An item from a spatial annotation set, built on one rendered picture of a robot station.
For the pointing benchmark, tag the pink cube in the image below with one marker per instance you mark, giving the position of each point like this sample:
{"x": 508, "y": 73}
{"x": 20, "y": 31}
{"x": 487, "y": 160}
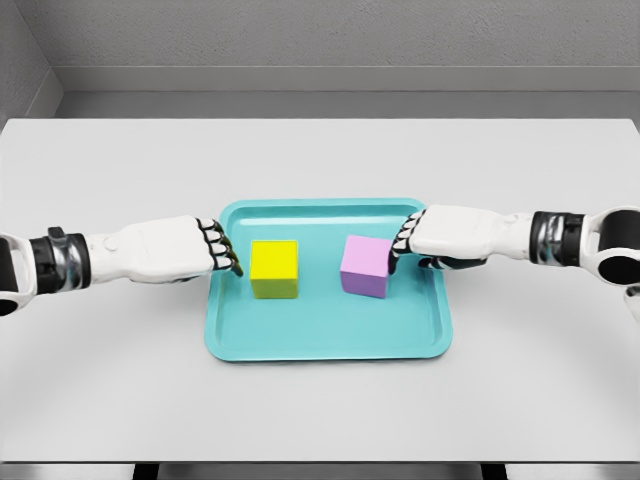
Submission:
{"x": 365, "y": 265}

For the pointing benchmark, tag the yellow cube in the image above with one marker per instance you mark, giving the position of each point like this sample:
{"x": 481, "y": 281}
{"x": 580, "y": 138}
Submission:
{"x": 275, "y": 267}

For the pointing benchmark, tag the teal rectangular tray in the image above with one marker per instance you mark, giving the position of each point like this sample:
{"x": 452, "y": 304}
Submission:
{"x": 327, "y": 320}

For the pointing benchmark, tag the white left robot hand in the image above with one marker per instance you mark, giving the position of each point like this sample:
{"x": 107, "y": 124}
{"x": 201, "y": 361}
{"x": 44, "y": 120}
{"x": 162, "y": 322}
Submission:
{"x": 175, "y": 245}

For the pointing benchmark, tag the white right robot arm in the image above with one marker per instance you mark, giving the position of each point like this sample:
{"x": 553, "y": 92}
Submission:
{"x": 570, "y": 240}

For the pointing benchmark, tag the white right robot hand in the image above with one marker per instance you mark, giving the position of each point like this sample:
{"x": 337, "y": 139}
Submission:
{"x": 450, "y": 232}

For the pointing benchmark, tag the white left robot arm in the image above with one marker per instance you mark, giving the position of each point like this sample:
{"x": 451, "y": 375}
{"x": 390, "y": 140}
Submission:
{"x": 60, "y": 262}

